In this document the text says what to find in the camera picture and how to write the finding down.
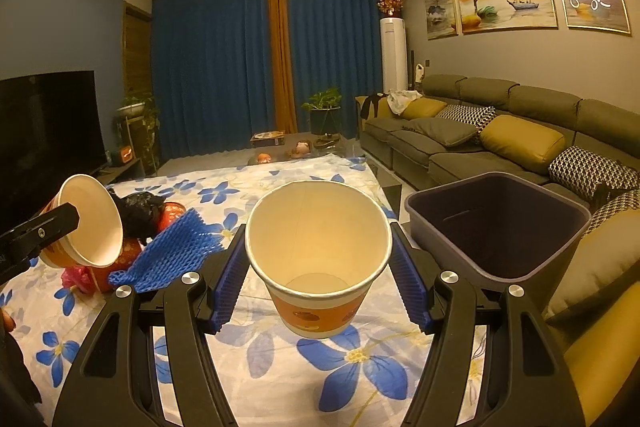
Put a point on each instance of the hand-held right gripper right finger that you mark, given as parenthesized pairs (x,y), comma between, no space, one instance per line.
(410,282)

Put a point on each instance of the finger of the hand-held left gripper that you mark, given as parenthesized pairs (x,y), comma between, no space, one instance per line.
(45,232)

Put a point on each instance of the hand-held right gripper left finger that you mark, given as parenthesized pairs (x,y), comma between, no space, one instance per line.
(227,282)

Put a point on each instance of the orange paper cup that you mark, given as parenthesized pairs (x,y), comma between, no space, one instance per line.
(95,217)
(320,257)

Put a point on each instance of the grey plastic bin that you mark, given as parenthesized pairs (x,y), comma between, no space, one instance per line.
(500,217)

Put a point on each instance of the small pink crumpled bag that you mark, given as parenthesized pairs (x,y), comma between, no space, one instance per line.
(75,279)

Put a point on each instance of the blue foam net sleeve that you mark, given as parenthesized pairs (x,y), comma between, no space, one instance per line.
(165,252)

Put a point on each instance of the blue floral bed sheet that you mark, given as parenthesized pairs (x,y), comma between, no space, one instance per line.
(250,357)

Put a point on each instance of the black plastic bag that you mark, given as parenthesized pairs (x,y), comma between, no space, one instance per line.
(137,212)

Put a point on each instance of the tv stand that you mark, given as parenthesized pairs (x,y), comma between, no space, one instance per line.
(122,172)

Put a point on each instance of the black television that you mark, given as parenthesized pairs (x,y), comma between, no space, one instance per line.
(50,132)

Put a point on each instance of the small orange device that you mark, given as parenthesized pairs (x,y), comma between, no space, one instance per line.
(124,153)

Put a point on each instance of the orange fruit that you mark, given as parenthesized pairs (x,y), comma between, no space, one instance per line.
(264,157)

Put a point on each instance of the trailing plant on stand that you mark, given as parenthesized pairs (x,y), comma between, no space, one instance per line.
(140,117)

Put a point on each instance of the flat printed box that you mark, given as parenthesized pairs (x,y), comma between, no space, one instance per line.
(267,138)

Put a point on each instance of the pig figurine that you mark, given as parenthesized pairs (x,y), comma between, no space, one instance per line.
(300,149)

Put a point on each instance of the grey pillow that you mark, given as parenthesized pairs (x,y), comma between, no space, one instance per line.
(442,131)

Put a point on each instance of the brown tray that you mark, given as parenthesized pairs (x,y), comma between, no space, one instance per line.
(327,138)

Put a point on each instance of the black garment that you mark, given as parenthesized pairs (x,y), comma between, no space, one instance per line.
(372,107)

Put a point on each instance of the large yellow pillow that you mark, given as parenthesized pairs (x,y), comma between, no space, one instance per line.
(522,142)

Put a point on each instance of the white cloth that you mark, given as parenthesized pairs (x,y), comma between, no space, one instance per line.
(405,99)

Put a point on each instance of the potted plant dark pot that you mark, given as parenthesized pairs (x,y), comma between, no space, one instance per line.
(325,119)

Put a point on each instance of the beige pillow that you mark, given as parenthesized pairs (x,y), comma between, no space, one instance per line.
(595,257)

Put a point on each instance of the brown wooden blind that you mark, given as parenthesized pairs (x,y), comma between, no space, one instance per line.
(136,52)

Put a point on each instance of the large houndstooth pillow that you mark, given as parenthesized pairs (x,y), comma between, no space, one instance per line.
(585,167)

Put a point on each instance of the white hanging bag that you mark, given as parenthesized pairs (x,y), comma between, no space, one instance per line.
(419,72)

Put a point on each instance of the blue curtain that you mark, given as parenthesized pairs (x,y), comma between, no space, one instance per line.
(215,67)
(340,52)

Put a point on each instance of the grey sectional sofa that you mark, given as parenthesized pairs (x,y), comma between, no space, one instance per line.
(540,102)

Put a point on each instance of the white floor air conditioner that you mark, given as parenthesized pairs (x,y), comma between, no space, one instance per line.
(393,57)

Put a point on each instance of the orange curtain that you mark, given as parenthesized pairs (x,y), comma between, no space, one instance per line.
(281,57)

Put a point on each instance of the small landscape painting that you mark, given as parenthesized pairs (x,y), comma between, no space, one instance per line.
(440,9)

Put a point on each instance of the gold flower ornament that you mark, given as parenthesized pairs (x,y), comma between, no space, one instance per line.
(390,2)

